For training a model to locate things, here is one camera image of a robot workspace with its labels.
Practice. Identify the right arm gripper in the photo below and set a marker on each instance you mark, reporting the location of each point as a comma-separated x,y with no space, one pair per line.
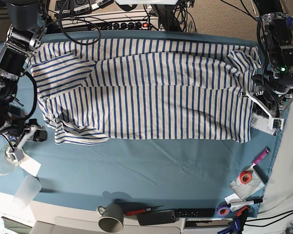
16,135

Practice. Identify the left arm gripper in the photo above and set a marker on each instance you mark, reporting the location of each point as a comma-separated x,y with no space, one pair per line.
271,108

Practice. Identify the blue white striped T-shirt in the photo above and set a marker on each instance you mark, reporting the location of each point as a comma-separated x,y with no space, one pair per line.
145,89

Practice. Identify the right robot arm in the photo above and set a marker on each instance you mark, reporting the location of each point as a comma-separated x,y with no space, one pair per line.
28,19

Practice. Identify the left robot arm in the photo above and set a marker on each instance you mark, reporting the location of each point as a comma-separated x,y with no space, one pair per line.
273,91

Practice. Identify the white labelled box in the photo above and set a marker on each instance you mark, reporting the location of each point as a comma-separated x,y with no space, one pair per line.
261,123

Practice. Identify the white paper card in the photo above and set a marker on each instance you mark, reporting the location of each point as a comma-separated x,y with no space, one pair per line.
30,165

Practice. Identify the purple pen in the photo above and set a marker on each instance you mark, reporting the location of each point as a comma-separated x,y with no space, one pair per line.
261,156

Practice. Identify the clear plastic bottle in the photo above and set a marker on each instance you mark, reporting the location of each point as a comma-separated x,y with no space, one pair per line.
8,163

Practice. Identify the translucent plastic cup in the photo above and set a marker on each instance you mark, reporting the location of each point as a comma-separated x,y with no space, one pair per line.
27,191

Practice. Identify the orange tape roll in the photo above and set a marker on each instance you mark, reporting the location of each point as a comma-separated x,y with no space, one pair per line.
245,177

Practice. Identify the printed paper sheet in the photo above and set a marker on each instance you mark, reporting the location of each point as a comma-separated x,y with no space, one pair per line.
243,191

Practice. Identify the purple tape roll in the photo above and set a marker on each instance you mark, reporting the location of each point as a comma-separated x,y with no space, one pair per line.
223,210

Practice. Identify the blue bar clamp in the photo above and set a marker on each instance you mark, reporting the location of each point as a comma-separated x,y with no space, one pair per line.
238,223

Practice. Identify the black remote control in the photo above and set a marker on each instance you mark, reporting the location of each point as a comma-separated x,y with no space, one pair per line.
194,213

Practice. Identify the grey ceramic mug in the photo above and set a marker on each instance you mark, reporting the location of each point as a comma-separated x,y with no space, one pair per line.
111,218

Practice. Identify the teal table cloth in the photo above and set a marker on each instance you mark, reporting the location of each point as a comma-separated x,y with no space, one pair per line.
170,173

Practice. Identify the black power strip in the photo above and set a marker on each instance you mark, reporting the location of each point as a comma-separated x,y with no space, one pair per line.
124,25

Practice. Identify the black smartphone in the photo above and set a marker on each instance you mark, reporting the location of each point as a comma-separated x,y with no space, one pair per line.
156,218

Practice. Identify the red handled screwdriver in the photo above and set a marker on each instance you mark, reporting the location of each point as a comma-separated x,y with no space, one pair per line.
141,211

